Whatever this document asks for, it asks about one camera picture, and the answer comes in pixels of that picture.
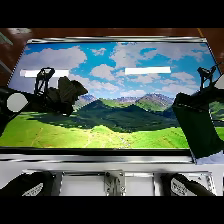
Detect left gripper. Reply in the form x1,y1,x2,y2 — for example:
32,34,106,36
46,76,90,117

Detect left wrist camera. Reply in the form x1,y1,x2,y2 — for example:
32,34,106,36
33,66,56,96

